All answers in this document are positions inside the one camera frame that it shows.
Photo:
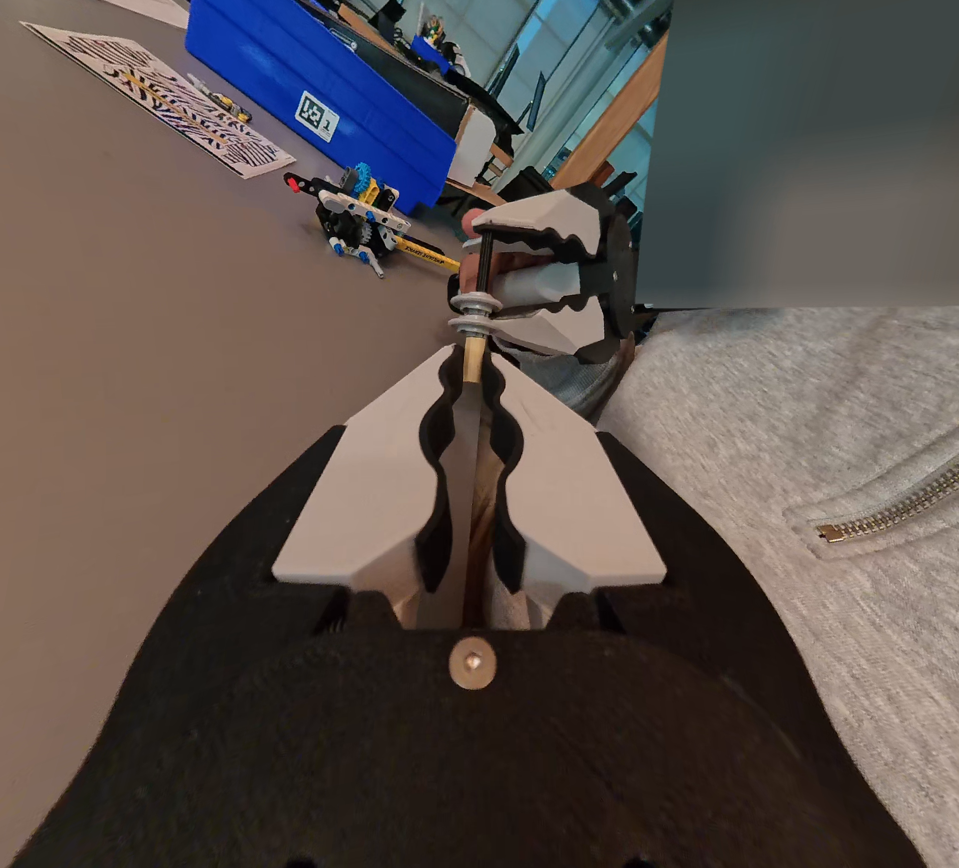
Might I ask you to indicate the yellow printed lego beam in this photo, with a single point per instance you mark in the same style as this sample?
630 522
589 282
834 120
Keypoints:
427 255

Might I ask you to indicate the blue plastic bin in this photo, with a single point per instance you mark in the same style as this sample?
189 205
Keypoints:
262 51

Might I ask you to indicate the grey zip sweatshirt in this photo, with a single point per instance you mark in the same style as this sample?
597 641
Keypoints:
824 433

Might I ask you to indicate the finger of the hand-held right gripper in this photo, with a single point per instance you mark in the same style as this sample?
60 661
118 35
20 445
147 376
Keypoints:
539 212
558 332

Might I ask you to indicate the tan lego axle connector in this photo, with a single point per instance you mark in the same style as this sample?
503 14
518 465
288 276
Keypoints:
472 362

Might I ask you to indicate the small yellow lego assembly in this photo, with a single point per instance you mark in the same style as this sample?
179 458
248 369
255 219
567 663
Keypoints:
225 102

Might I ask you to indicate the person's right hand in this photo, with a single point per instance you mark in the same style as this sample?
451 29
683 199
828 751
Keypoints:
470 274

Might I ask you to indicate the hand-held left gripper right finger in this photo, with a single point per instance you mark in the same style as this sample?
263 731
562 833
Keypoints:
584 501

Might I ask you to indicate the colourful toy figure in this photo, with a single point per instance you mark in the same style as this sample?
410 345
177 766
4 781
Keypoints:
434 33

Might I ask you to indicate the partly built lego model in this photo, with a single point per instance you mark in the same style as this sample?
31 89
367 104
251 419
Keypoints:
352 216

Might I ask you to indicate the wooden ceiling beam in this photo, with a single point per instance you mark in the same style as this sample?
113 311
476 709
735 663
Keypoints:
622 111

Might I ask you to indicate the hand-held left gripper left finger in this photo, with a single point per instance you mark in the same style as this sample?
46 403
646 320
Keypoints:
359 493

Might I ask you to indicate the printed sticker sheet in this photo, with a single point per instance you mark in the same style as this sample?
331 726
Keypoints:
150 81

